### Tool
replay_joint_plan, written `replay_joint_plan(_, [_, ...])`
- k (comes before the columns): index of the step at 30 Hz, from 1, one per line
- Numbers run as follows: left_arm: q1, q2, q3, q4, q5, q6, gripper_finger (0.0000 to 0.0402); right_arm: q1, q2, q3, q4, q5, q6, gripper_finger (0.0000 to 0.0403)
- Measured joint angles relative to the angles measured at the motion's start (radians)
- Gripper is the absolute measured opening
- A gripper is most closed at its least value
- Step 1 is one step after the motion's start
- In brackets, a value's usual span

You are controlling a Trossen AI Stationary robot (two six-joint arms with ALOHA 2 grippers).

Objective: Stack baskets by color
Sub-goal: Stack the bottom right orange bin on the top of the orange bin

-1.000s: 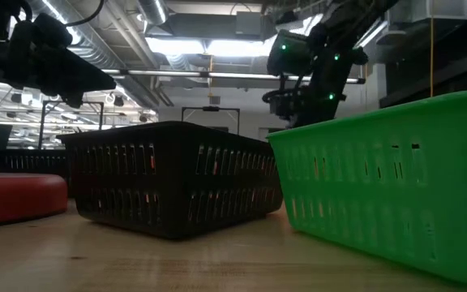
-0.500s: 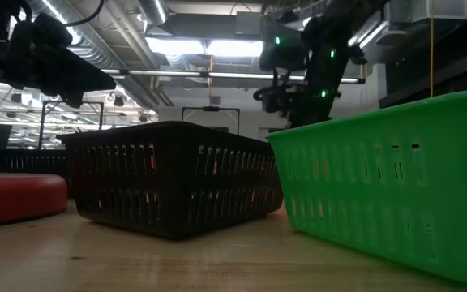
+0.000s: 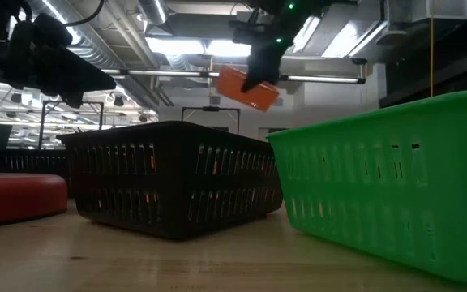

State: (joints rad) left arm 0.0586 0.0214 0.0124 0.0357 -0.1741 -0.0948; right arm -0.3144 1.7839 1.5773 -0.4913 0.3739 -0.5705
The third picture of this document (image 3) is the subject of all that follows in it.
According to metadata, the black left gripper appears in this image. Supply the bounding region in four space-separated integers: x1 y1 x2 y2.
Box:
6 12 118 109

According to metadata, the long ceiling light tube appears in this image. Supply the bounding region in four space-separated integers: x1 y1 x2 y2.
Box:
101 68 366 85

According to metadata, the hanging yellow cord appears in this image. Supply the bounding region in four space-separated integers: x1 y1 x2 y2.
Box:
430 17 436 98

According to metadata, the orange plastic basket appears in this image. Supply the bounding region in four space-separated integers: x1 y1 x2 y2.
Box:
216 64 281 113

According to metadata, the black metal gantry frame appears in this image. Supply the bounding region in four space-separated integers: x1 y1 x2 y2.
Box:
37 100 105 150
181 105 242 135

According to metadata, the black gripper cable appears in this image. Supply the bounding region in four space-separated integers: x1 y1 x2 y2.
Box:
63 0 106 28

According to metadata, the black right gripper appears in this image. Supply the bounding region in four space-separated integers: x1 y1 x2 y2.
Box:
228 15 300 93

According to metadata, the black plastic basket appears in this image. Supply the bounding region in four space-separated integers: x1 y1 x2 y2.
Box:
56 120 284 240
0 147 71 192

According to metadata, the green plastic basket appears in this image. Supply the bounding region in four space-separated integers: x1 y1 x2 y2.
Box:
266 88 467 284

